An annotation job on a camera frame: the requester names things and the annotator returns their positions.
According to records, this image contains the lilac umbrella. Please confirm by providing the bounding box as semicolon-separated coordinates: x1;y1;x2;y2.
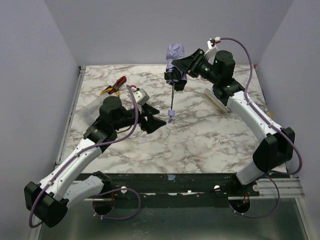
163;42;188;125

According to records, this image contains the beige zippered umbrella case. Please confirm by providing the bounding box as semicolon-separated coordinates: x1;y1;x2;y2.
204;88;230;113

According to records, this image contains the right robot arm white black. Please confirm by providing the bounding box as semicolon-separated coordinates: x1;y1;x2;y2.
172;49;295;185

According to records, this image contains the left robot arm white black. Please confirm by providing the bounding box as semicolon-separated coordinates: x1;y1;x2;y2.
23;96;166;228

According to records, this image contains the clear plastic screw box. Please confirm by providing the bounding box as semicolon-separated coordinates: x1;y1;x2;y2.
78;95;109;126

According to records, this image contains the blue tape piece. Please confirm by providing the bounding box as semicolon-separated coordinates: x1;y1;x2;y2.
167;174;176;181

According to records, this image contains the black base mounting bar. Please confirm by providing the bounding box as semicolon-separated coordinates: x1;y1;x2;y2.
94;172;259;209

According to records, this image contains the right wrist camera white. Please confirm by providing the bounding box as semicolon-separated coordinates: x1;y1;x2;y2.
205;37;221;59

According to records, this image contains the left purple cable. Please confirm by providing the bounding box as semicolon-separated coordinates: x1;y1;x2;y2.
28;84;142;228

